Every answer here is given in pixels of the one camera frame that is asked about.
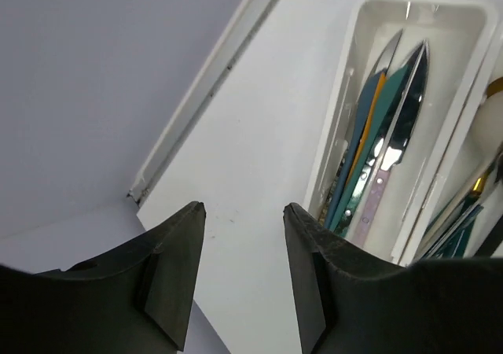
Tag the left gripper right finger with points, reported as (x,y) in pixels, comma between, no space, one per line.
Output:
(350,301)

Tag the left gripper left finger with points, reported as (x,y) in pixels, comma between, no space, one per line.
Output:
(135,298)

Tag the teal plastic knife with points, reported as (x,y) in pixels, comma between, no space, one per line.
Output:
(363,107)
(384,111)

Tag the orange plastic knife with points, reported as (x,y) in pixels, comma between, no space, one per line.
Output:
(379,85)

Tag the steel knife teal handle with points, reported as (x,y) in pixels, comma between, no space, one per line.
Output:
(406,62)

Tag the pink handled steak knife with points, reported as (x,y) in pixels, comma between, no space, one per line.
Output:
(396,139)

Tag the steel knife dark handle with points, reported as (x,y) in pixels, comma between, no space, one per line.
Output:
(385,58)

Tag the silver spoon teal handle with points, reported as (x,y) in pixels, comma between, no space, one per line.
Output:
(453,240)

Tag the beige measuring spoon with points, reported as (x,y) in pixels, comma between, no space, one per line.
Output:
(487,125)

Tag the gold spoon teal handle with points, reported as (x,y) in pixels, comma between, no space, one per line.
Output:
(494,87)

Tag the white front utensil tray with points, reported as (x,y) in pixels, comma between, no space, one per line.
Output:
(466,175)

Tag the white utensil tray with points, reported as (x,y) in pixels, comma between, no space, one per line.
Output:
(466,175)
(459,33)

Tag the white back utensil tray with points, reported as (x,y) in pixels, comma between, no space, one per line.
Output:
(459,33)

